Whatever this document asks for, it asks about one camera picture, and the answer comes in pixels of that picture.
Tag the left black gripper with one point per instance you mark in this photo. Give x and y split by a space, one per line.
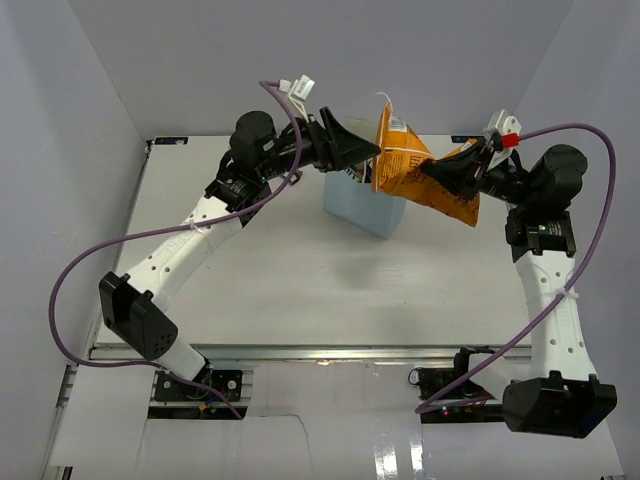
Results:
333 147

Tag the left corner label sticker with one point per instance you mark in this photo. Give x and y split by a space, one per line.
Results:
168 140

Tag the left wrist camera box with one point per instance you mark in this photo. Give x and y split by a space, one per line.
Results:
297 92

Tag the green Fox's tea candy bag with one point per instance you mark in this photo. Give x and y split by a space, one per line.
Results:
360 175

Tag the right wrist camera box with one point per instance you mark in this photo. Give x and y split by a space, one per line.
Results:
502 135

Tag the aluminium table frame rail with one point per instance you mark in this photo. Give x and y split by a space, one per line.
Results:
324 353

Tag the right corner label sticker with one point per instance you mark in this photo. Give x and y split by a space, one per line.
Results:
460 139

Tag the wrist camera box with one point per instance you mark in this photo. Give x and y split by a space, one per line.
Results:
297 92
502 135

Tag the corner label sticker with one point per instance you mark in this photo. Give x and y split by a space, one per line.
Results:
460 139
168 140

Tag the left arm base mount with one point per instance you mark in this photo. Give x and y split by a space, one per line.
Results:
222 400

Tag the light blue paper bag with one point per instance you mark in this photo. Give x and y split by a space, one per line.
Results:
361 205

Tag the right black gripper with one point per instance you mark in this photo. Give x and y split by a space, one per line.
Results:
462 171

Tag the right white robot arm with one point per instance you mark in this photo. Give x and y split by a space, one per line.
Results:
544 378

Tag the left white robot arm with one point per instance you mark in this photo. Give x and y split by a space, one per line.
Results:
134 304

